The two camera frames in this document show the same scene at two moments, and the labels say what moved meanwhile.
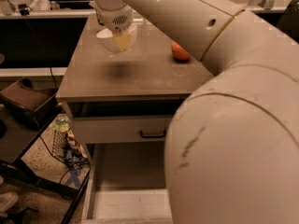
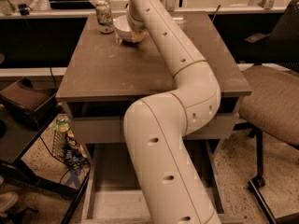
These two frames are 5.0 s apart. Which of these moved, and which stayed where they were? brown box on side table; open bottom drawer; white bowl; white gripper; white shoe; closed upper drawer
Moved: white gripper; white bowl
Stayed: open bottom drawer; white shoe; closed upper drawer; brown box on side table
